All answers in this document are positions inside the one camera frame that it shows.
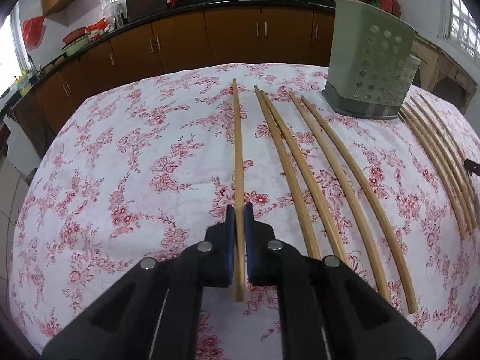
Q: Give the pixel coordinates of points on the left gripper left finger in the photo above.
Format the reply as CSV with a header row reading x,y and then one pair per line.
x,y
152,311

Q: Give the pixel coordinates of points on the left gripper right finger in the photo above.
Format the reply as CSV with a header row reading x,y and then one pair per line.
x,y
326,310

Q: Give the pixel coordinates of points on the wooden chopstick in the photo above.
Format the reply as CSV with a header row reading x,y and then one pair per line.
x,y
446,149
239,196
450,176
318,198
353,203
439,165
453,140
304,220
378,210

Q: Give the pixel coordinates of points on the brown lower kitchen cabinets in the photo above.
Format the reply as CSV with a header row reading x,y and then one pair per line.
x,y
191,40

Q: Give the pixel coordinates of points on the cream marble top side table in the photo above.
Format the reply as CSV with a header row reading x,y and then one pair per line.
x,y
441,75

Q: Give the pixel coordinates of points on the right window with bars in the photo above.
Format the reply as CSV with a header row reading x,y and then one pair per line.
x,y
462,29

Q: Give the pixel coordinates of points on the green perforated utensil holder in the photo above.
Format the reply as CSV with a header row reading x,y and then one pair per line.
x,y
371,66

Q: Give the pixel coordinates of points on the floral pink white tablecloth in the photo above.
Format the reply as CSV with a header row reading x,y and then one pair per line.
x,y
144,169

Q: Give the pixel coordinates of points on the red and green bowls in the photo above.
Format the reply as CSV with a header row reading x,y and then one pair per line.
x,y
75,40

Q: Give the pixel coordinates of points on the left window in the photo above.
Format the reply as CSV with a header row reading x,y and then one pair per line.
x,y
14,57

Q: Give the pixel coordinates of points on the red plastic bag hanging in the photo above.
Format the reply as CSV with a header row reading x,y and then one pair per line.
x,y
32,32

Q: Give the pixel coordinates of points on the dark cutting board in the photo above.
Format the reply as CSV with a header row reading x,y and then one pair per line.
x,y
139,9

